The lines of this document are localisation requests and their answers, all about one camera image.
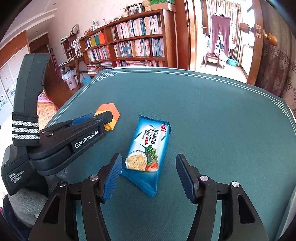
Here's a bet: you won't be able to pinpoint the small side wooden shelf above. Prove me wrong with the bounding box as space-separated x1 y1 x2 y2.
61 33 83 64

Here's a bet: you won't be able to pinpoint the wooden door with knob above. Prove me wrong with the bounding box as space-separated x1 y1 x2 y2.
239 1 278 85

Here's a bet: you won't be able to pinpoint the patterned purple white curtain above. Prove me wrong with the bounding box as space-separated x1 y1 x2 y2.
255 1 296 113

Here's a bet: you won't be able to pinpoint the pink trousers hanging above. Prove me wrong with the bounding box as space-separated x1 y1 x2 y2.
211 15 231 56

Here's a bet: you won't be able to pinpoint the stacked boxes on shelf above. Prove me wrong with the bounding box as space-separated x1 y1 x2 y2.
142 1 176 12

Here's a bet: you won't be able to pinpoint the wooden bookshelf with books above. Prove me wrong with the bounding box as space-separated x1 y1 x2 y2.
79 9 177 68

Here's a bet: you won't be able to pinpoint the orange hexagonal block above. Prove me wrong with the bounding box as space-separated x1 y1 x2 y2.
94 102 120 131

